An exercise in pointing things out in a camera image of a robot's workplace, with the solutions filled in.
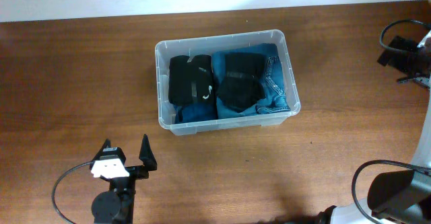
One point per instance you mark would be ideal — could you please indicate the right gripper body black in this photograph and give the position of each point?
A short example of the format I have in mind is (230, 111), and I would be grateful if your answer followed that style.
(412, 63)

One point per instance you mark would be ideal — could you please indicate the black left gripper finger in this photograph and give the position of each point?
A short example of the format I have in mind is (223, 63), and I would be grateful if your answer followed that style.
(146, 155)
(106, 144)

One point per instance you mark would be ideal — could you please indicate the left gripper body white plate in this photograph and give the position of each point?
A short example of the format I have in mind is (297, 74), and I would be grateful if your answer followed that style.
(126, 170)

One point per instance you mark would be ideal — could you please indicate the dark blue taped knit garment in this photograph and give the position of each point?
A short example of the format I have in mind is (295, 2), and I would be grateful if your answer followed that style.
(195, 113)

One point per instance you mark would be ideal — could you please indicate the large black garment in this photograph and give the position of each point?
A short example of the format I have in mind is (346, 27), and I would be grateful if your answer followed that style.
(191, 80)

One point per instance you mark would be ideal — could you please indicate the small black garment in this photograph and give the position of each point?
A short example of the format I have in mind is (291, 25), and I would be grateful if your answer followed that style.
(241, 88)

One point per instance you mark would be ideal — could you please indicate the medium blue jeans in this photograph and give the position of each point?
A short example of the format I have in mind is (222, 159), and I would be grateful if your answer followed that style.
(272, 80)

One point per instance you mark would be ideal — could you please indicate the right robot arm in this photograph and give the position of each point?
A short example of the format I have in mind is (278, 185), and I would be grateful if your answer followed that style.
(394, 197)

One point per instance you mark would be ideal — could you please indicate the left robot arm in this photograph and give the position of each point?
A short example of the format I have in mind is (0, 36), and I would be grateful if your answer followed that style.
(116, 205)

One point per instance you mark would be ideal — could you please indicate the clear plastic storage bin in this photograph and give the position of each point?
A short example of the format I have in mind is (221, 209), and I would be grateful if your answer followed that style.
(166, 49)

